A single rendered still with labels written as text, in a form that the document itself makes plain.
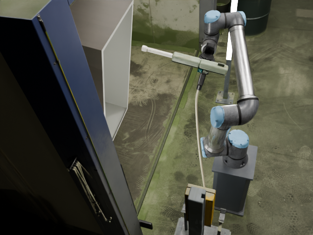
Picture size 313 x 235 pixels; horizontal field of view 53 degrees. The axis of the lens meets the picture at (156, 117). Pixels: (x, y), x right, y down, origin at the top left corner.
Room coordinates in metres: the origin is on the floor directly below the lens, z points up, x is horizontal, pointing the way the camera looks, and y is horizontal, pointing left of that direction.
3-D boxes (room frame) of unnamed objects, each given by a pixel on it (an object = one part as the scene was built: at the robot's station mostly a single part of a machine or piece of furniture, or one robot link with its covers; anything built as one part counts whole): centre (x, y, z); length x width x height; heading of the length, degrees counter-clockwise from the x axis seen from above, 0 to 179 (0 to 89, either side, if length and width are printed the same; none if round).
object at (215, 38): (1.61, -0.40, 1.56); 0.12 x 0.09 x 0.10; 160
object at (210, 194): (0.60, -0.13, 1.42); 0.12 x 0.06 x 0.26; 66
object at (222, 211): (0.70, -0.17, 0.95); 0.26 x 0.15 x 0.32; 66
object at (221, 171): (1.32, -0.56, 0.32); 0.31 x 0.31 x 0.64; 66
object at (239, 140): (1.32, -0.55, 0.83); 0.17 x 0.15 x 0.18; 87
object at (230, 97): (2.57, -0.84, 0.01); 0.20 x 0.20 x 0.01; 66
